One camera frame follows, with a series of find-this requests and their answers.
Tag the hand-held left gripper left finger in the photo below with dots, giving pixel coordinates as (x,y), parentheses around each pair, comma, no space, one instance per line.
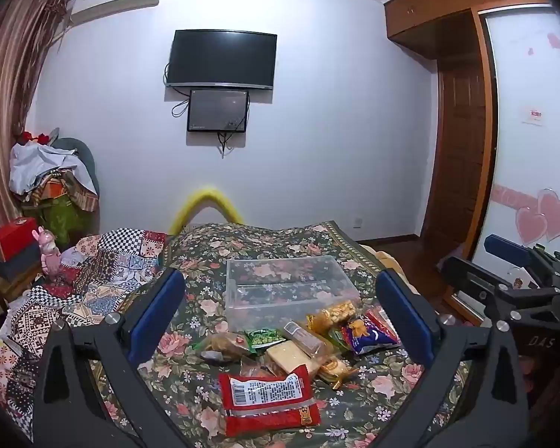
(156,303)

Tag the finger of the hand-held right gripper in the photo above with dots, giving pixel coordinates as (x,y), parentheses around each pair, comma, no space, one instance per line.
(485,284)
(506,249)

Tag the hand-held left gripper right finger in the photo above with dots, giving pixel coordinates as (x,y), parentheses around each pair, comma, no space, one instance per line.
(403,308)

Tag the blue snack packet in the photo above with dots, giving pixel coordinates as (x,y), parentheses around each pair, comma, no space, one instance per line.
(368,333)

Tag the brown bread packet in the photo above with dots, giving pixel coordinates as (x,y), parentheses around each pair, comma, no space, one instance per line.
(226,346)

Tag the clear brown stick packet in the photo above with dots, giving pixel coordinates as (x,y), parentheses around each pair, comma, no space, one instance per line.
(302,336)

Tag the green pea packet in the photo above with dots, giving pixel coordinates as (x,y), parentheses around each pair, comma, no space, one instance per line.
(265,339)

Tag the clear plastic container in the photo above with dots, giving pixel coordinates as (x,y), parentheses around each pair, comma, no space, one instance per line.
(289,289)

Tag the pale cracker packet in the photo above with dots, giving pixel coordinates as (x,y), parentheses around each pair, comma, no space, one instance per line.
(287,357)

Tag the red snack packet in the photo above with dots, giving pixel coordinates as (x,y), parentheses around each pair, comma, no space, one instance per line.
(266,399)

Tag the floral green blanket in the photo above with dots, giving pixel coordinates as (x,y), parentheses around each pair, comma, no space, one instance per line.
(200,284)

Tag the beige plush blanket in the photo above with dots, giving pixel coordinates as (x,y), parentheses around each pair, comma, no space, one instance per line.
(375,256)

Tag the patchwork quilt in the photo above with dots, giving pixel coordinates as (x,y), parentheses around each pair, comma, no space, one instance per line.
(102,270)

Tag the gold wrapped snack packet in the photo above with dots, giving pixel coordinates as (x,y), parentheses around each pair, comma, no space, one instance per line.
(336,368)

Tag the wooden door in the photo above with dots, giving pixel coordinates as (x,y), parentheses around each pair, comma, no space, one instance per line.
(462,158)

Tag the pink rabbit toy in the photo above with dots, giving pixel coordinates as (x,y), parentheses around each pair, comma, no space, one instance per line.
(49,254)

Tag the yellow foam tube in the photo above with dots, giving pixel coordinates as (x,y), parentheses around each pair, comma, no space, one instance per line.
(207,196)

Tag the green cloth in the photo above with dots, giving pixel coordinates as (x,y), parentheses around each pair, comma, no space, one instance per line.
(63,219)

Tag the red white door label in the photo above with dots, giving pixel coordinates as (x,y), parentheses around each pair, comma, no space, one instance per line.
(532,115)

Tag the dark grey box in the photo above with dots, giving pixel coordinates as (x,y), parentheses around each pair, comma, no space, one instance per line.
(21,261)

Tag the red box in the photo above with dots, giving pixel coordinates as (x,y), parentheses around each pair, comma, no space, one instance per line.
(14,238)

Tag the grey chair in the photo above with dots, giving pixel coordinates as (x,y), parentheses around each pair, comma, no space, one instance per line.
(81,149)

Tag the pile of clothes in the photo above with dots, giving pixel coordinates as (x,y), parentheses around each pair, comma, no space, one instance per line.
(42,163)

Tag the white heart sliding door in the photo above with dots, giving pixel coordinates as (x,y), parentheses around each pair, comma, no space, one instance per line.
(527,70)

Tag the small black monitor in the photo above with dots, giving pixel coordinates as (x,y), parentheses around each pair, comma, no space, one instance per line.
(217,110)

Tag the wooden overhead cabinet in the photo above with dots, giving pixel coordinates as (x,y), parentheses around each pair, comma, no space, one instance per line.
(448,7)

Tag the striped brown curtain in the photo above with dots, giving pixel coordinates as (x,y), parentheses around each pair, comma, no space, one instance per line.
(14,79)

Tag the white air conditioner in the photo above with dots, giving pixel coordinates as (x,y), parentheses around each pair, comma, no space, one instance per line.
(116,2)

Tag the wall socket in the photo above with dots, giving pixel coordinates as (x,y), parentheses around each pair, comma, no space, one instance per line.
(357,221)

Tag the wall television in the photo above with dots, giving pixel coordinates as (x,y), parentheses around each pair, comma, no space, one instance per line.
(221,58)

